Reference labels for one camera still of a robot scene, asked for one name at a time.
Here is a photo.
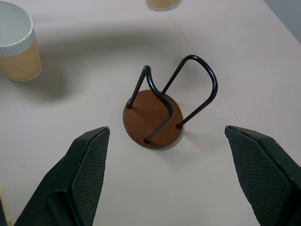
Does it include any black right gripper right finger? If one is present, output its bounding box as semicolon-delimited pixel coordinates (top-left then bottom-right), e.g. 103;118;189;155
224;125;301;226

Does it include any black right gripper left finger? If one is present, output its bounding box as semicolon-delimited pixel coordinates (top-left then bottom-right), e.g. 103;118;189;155
13;126;111;226

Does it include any tan ribbed paper cup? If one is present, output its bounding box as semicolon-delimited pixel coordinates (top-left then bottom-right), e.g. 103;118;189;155
0;2;43;82
145;0;182;12

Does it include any wire cup holder wooden base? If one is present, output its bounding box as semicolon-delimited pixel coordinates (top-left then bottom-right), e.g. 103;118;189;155
122;55;219;150

